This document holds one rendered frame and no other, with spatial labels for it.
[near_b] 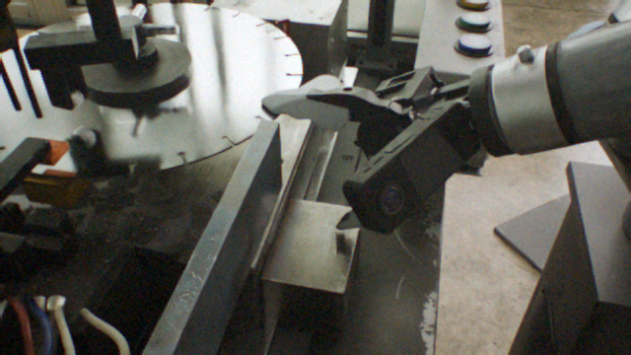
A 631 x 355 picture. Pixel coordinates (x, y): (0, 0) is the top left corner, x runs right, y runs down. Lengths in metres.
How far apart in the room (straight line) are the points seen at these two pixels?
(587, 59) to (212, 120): 0.30
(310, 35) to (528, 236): 1.17
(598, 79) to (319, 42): 0.47
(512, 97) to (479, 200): 1.49
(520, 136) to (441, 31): 0.39
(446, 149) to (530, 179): 1.61
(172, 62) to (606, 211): 0.55
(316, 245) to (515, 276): 1.18
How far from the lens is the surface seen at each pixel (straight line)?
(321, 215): 0.59
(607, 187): 0.83
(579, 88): 0.40
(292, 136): 0.64
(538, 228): 1.83
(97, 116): 0.54
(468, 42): 0.74
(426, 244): 0.67
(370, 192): 0.39
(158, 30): 0.56
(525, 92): 0.41
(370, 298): 0.61
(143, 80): 0.56
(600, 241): 0.74
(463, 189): 1.92
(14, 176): 0.44
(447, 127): 0.43
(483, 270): 1.68
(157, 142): 0.49
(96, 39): 0.49
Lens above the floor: 1.23
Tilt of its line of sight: 41 degrees down
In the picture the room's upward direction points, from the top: straight up
